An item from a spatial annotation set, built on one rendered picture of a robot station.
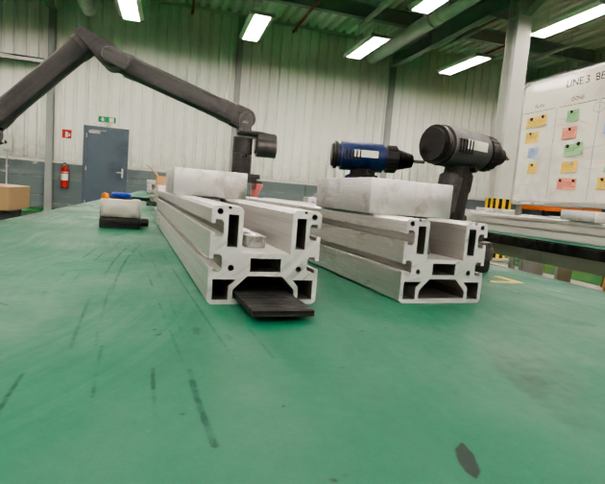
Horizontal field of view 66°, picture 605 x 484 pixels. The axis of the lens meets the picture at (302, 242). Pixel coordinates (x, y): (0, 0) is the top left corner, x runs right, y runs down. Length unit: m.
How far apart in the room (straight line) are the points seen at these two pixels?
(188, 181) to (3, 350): 0.46
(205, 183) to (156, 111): 11.61
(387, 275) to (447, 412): 0.27
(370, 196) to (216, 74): 12.06
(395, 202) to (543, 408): 0.32
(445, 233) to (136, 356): 0.36
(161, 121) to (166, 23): 2.30
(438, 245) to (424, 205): 0.05
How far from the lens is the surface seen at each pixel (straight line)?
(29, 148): 12.60
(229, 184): 0.73
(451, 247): 0.53
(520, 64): 9.41
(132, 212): 1.04
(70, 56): 1.43
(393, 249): 0.49
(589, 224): 2.10
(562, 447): 0.25
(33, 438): 0.22
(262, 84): 12.67
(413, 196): 0.56
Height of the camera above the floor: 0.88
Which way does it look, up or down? 6 degrees down
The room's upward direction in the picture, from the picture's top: 5 degrees clockwise
